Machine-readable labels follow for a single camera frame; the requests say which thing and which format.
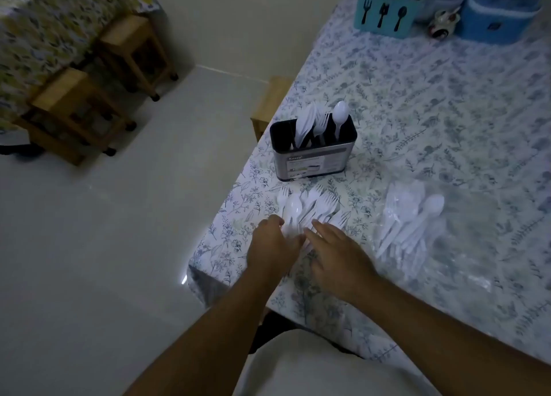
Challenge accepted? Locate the person's right hand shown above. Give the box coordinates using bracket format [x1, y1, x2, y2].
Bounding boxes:
[304, 219, 383, 305]

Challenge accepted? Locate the person's left hand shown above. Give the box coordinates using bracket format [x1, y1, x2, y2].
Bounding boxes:
[246, 215, 306, 289]

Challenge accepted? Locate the bundle of white plastic cutlery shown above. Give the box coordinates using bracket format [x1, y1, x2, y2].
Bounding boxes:
[275, 184, 352, 254]

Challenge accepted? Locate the pile of white plastic cutlery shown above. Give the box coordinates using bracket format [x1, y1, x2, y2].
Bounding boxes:
[377, 180, 447, 276]

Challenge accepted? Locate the steel cutlery caddy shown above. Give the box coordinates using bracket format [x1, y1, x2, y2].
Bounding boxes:
[269, 114, 359, 183]

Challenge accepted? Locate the clear plastic bag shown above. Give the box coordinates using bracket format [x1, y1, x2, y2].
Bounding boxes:
[372, 178, 513, 293]

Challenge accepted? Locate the bunch of white plastic cutlery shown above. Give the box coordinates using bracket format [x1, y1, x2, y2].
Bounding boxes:
[294, 100, 352, 149]

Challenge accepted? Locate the person's left forearm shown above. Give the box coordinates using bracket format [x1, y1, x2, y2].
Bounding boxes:
[123, 275, 285, 396]

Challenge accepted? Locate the person's right forearm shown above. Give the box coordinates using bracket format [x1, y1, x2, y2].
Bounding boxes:
[352, 275, 551, 396]

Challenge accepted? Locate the blue lidded container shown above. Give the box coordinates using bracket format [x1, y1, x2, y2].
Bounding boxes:
[455, 0, 544, 45]

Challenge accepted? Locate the wooden stool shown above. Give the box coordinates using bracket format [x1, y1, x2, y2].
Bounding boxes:
[92, 13, 180, 103]
[11, 66, 138, 167]
[250, 75, 296, 143]

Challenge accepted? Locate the blue floral tablecloth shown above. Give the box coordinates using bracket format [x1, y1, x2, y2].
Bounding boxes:
[187, 0, 551, 366]

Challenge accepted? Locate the teal utensil holder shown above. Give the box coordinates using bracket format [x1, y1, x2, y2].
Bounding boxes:
[354, 0, 428, 39]

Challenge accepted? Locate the small white ceramic figurine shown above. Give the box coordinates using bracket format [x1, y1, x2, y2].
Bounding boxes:
[427, 8, 461, 40]

